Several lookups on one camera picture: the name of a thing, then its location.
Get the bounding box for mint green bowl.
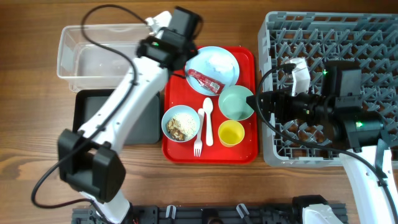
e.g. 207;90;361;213
218;85;254;121

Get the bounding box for yellow plastic cup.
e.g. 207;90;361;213
218;120;245;147

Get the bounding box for red snack wrapper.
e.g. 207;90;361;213
186;69;225;96

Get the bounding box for white napkin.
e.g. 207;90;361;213
207;54;234;73

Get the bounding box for food scraps rice and nuts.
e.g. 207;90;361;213
165;113;198;142

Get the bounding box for small light blue bowl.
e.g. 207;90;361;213
161;105;200;143

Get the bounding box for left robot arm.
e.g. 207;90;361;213
58;27;197;223

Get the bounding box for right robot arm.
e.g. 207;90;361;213
246;58;397;223

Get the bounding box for grey dishwasher rack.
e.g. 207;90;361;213
257;11;397;167

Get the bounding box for light blue plate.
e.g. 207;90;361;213
184;46;240;96

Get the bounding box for white plastic spoon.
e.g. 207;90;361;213
203;98;214;146

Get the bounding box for red serving tray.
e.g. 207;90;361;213
162;47;259;164

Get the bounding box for white plastic fork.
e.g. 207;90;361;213
194;108;205;157

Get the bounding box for clear plastic bin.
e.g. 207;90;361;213
57;24;150;92

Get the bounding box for black plastic tray bin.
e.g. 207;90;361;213
72;89;163;146

